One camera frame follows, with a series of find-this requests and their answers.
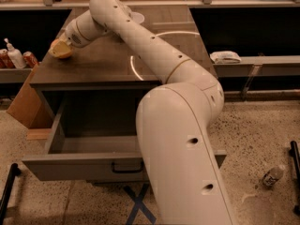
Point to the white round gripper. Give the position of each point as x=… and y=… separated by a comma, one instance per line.
x=71, y=34

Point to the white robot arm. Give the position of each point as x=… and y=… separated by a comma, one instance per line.
x=187, y=202

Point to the grey drawer cabinet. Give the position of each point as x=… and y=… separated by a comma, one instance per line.
x=106, y=60

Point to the open grey top drawer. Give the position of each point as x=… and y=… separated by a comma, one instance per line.
x=78, y=160

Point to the red soda can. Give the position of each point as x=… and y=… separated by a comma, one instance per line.
x=30, y=59

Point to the red can at edge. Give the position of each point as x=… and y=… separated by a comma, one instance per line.
x=5, y=58

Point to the grey left shelf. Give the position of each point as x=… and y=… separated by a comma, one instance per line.
x=14, y=75

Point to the grey shelf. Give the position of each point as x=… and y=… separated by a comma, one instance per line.
x=263, y=66
x=14, y=75

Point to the brown cardboard box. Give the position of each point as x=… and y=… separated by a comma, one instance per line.
x=27, y=107

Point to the white ceramic bowl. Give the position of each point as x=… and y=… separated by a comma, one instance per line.
x=136, y=17

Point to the black left base leg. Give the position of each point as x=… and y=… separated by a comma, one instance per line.
x=13, y=172

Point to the black base leg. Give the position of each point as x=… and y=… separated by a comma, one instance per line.
x=13, y=172
x=294, y=153

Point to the folded white cloth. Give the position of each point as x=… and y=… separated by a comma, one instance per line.
x=225, y=57

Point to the grey right shelf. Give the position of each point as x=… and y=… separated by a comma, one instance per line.
x=263, y=66

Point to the plastic bottle on floor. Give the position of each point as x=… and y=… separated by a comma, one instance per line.
x=273, y=175

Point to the black right base leg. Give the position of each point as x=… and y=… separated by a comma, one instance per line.
x=294, y=153

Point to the black drawer handle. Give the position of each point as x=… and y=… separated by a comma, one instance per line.
x=128, y=170

